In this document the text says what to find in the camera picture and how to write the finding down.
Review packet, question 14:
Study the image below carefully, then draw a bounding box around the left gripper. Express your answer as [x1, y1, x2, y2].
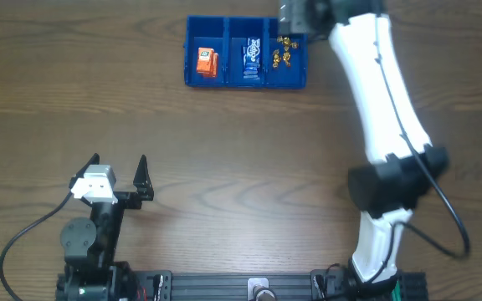
[69, 152, 156, 211]

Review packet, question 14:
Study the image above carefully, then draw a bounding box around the blue candy pack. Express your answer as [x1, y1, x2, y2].
[242, 64, 263, 81]
[244, 37, 263, 69]

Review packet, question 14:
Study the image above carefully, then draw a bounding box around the blue tray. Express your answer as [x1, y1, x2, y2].
[183, 15, 309, 90]

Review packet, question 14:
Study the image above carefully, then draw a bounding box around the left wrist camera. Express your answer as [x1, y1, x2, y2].
[70, 164, 119, 206]

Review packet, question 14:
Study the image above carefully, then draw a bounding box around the black cable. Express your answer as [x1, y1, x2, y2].
[372, 133, 471, 285]
[0, 191, 74, 301]

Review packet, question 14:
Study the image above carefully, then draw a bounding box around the mounting rail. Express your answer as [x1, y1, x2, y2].
[56, 270, 428, 301]

